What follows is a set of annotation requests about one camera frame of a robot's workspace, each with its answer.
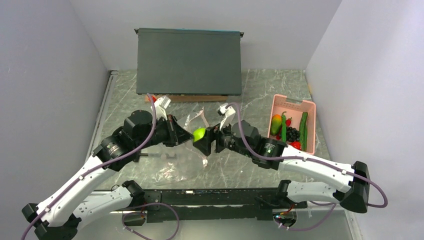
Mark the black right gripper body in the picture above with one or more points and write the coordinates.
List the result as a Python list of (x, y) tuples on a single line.
[(224, 138)]

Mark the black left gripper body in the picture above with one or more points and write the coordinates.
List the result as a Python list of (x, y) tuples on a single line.
[(164, 132)]

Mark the green apple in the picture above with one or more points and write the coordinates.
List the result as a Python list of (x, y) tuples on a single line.
[(198, 134)]

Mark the clear pink-dotted zip bag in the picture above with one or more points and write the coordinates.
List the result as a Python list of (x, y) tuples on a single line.
[(175, 164)]

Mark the orange-green mango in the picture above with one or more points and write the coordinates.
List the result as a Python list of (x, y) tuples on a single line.
[(275, 125)]

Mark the long green chili pepper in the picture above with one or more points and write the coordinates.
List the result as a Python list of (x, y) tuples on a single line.
[(283, 133)]

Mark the red strawberry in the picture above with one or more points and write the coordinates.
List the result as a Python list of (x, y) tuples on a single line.
[(296, 144)]

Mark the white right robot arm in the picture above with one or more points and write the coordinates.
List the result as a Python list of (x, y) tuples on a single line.
[(340, 183)]

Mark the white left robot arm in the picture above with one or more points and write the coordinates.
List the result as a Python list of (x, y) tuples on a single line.
[(64, 213)]

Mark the wooden block under box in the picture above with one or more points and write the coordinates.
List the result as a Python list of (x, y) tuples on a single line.
[(198, 98)]

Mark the red chili pepper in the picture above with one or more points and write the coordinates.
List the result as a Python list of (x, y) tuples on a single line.
[(288, 122)]

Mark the dark grey rack box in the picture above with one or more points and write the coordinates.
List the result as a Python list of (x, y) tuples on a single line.
[(191, 62)]

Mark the pink plastic basket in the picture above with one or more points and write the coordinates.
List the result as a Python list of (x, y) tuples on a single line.
[(293, 121)]

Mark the green cucumber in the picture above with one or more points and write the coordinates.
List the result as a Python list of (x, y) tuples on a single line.
[(303, 138)]

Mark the black T-handle tool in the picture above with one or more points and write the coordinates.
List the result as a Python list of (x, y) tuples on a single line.
[(160, 155)]

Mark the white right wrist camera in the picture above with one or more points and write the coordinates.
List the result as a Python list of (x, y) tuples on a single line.
[(228, 113)]

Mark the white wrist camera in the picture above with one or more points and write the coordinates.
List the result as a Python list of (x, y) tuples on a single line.
[(160, 106), (228, 113)]

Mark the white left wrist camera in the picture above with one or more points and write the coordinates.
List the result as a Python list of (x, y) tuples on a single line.
[(160, 106)]

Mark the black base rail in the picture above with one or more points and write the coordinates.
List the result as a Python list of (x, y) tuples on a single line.
[(160, 205)]

